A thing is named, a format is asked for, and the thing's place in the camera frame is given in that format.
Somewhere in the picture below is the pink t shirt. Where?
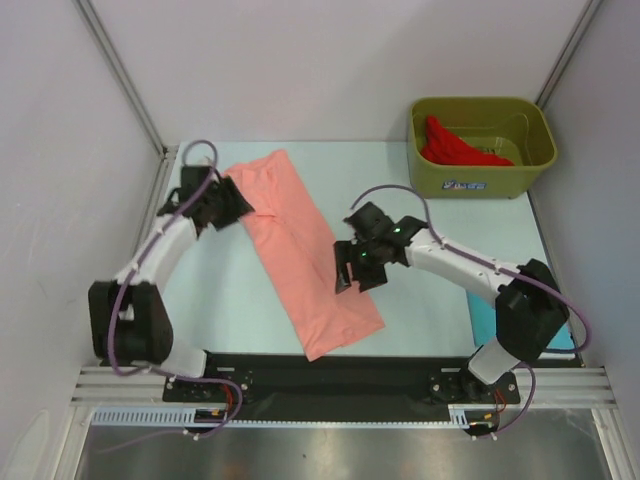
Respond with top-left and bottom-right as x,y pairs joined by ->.
225,150 -> 385,361

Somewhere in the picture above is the white slotted cable duct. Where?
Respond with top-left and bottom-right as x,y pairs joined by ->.
90,406 -> 497,429

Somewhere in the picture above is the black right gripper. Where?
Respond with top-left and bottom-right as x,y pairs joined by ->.
333,239 -> 387,295

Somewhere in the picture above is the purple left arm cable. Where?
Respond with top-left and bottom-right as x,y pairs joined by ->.
97,139 -> 245,454

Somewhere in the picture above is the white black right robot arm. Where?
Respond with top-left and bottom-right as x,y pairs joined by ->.
334,202 -> 569,401

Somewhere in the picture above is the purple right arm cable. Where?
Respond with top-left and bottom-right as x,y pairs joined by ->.
348,184 -> 592,441

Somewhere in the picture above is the olive green plastic bin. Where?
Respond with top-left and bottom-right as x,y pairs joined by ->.
407,97 -> 557,199

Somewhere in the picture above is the folded blue t shirt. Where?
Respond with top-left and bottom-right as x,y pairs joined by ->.
466,292 -> 575,360

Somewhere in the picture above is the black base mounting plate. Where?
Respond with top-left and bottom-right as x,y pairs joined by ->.
162,353 -> 526,423

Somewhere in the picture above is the aluminium corner post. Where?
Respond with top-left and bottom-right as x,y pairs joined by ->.
72,0 -> 175,160
535,0 -> 605,110

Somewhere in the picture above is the right aluminium corner post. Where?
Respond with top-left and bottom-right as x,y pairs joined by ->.
535,0 -> 605,110

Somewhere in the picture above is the aluminium front frame rail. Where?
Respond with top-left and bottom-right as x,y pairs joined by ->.
71,367 -> 616,409

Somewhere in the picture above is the left aluminium corner post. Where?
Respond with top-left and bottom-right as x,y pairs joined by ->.
72,0 -> 175,160

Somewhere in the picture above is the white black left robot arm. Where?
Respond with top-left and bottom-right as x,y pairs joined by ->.
88,166 -> 253,400

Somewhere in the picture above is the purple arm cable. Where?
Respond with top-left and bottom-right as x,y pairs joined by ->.
348,184 -> 592,441
97,139 -> 245,454

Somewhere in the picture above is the red t shirt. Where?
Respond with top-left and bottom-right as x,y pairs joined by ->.
420,116 -> 514,167

